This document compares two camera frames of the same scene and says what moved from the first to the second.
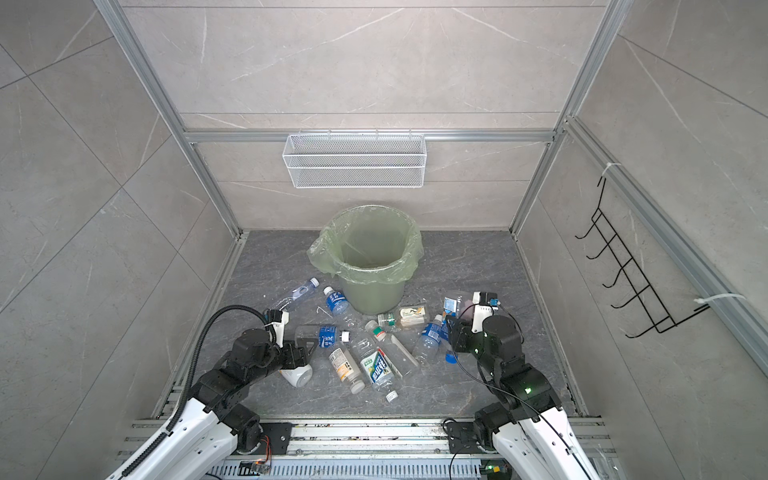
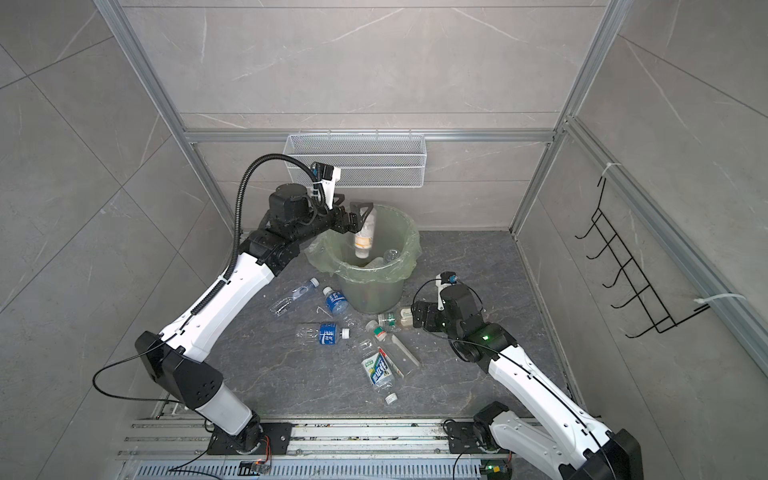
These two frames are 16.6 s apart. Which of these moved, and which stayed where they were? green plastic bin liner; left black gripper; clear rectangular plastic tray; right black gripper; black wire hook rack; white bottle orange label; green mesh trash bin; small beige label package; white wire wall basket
Moved: left black gripper; right black gripper; white bottle orange label
Stayed: green mesh trash bin; green plastic bin liner; small beige label package; black wire hook rack; clear rectangular plastic tray; white wire wall basket
